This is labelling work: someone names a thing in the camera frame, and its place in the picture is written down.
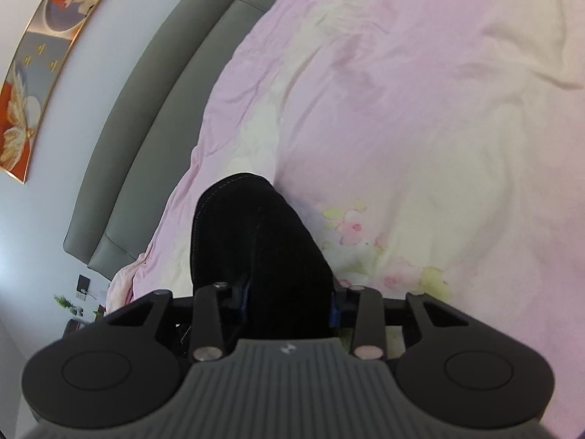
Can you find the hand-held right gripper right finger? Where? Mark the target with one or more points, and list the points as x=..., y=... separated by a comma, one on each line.
x=368, y=320

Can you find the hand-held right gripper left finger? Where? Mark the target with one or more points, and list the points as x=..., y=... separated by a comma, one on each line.
x=208, y=320

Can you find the wooden nightstand with cosmetics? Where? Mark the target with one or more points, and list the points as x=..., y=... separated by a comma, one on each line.
x=84, y=318

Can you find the small green plant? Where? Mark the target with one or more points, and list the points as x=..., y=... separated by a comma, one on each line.
x=64, y=304

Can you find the grey padded headboard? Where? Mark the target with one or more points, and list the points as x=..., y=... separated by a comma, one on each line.
x=151, y=146

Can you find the pink floral bed blanket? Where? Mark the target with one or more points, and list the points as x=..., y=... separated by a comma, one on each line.
x=388, y=100

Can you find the black wall switch panel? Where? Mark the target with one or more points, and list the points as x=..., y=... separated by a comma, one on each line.
x=82, y=287

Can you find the framed wall poster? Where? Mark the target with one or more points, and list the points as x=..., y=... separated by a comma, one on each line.
x=32, y=77

